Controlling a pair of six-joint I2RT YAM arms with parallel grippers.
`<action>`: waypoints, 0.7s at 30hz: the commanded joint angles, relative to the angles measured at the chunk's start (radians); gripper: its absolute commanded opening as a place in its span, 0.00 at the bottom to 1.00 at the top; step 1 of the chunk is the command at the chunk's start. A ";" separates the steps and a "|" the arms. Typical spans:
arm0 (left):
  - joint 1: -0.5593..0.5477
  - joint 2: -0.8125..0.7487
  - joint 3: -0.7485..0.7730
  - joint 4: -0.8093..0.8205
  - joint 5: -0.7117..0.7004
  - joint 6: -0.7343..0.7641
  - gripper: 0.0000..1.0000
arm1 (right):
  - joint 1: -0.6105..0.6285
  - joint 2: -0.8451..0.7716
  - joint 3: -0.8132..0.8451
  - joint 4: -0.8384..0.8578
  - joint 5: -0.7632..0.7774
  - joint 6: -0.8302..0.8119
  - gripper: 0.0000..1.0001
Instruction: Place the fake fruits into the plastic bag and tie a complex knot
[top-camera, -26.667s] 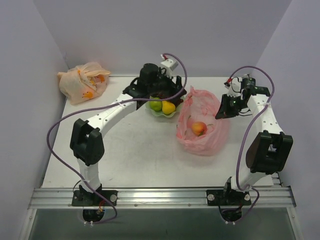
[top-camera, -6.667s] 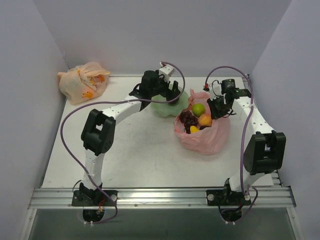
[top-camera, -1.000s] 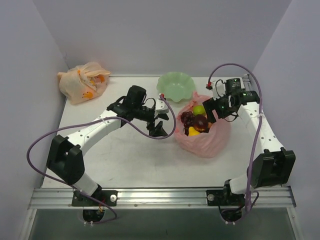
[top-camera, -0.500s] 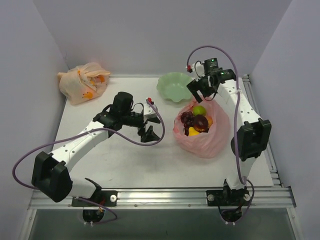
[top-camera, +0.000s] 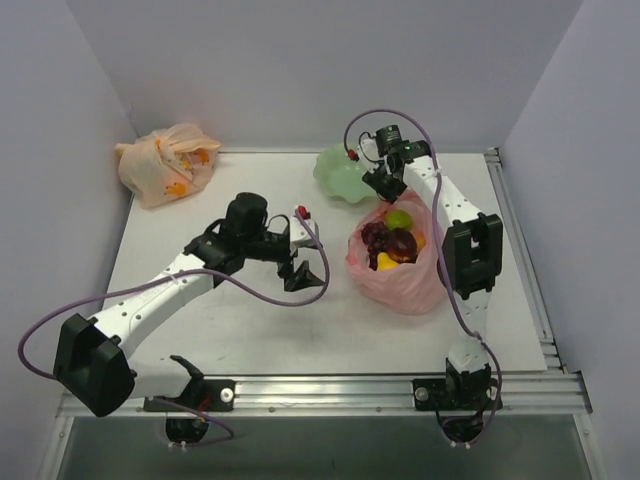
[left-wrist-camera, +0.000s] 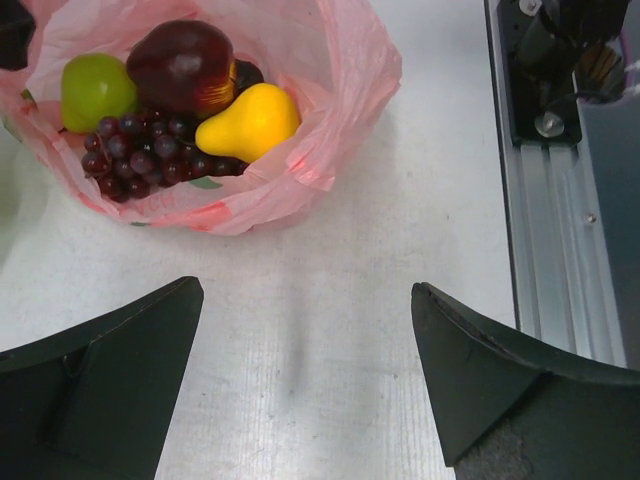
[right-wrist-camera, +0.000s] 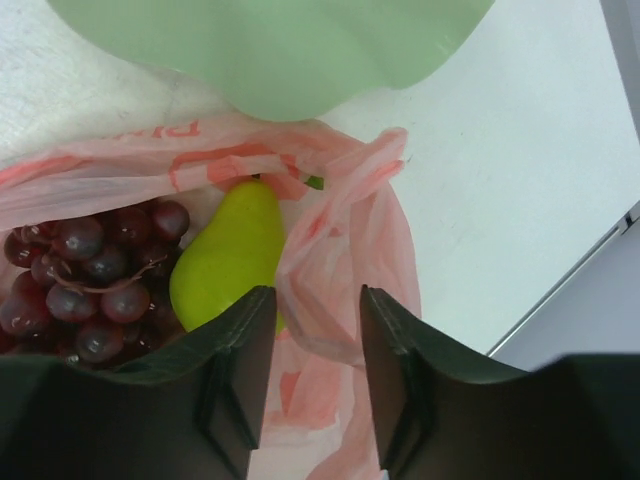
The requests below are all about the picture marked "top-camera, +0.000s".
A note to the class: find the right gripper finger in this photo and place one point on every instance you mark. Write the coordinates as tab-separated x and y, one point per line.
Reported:
376	182
391	192

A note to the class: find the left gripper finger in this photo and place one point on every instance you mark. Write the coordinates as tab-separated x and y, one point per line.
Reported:
305	278
287	270

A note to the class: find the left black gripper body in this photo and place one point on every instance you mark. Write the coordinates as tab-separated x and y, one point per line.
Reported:
288	265

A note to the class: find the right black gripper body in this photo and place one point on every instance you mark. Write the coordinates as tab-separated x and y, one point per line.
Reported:
382	185

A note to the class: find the green apple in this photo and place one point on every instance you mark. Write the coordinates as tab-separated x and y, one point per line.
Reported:
398	219

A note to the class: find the green leaf-shaped plate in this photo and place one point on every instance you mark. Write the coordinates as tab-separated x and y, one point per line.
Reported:
340	178

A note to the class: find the red grape bunch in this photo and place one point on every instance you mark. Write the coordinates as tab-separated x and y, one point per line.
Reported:
375	236

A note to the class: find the dark red apple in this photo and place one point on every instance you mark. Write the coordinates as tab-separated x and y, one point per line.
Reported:
402	246

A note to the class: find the yellow pear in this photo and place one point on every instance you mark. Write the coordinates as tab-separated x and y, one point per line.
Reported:
386	262

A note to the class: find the pink plastic bag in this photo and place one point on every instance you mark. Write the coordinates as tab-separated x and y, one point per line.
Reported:
410	288

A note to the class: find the orange peach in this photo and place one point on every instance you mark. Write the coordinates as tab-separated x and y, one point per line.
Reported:
420	240

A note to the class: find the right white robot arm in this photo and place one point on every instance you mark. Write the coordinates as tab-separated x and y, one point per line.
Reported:
469	245

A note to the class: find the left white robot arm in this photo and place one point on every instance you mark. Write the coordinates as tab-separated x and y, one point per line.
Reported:
93	357

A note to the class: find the orange tied plastic bag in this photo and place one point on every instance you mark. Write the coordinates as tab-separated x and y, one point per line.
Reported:
167	165

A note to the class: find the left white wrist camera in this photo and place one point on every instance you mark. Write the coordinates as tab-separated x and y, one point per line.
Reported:
303	230

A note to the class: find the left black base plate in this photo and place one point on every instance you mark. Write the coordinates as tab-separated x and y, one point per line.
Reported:
208	395

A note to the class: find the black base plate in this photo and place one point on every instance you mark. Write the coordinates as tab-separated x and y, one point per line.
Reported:
208	395
439	394

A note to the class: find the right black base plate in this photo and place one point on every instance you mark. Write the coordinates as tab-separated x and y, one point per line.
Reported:
439	394

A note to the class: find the aluminium rail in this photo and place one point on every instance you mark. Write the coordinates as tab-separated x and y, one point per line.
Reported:
548	393

